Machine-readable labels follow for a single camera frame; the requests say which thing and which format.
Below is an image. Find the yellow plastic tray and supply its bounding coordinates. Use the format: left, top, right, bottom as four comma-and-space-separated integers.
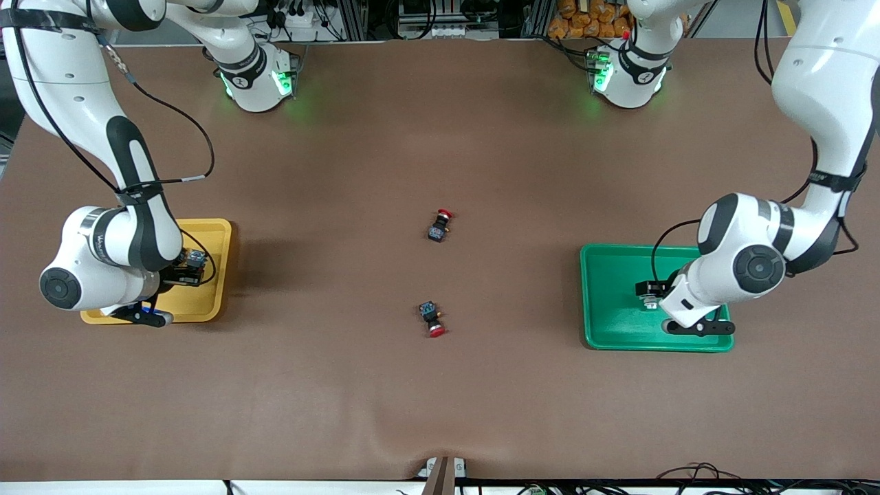
80, 218, 233, 325

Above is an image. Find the green plastic tray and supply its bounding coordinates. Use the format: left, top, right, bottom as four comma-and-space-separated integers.
580, 244, 735, 353

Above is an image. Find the brown table mat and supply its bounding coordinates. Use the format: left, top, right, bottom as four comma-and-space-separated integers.
0, 38, 880, 482

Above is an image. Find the bag of orange items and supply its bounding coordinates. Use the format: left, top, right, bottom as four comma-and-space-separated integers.
548, 0, 633, 40

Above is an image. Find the metal table clamp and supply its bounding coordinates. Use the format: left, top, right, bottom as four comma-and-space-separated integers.
418, 456, 468, 495

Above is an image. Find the short white power strip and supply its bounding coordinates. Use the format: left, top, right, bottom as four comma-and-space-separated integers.
275, 3, 324, 30

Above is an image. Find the long white power strip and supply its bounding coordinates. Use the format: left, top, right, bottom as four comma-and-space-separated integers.
402, 23, 497, 40

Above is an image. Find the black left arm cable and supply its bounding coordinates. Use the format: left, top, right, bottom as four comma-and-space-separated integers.
650, 0, 880, 284

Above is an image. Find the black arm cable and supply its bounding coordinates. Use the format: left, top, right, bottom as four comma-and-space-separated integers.
14, 0, 218, 286
650, 0, 880, 284

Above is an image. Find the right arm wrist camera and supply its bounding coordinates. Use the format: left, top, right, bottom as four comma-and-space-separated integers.
109, 302, 174, 329

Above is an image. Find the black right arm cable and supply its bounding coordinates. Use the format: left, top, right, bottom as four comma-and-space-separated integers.
14, 0, 218, 286

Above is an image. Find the black cable bundle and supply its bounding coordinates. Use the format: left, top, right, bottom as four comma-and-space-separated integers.
657, 462, 757, 495

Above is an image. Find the red push button switch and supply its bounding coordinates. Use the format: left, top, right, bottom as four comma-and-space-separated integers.
427, 208, 456, 243
418, 300, 448, 339

